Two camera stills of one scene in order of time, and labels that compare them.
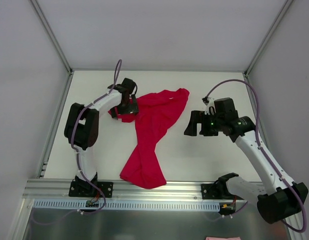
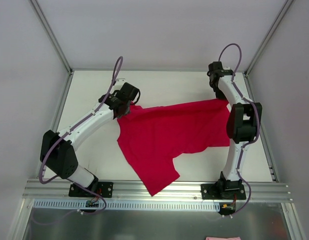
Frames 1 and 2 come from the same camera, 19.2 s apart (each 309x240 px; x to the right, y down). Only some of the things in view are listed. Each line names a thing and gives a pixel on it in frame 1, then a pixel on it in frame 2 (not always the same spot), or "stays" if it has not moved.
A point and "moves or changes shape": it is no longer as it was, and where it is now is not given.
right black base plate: (217, 191) stays
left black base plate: (80, 189) stays
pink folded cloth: (236, 238) stays
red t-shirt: (156, 112) moves or changes shape
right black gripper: (201, 124) → (220, 93)
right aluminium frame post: (285, 9) stays
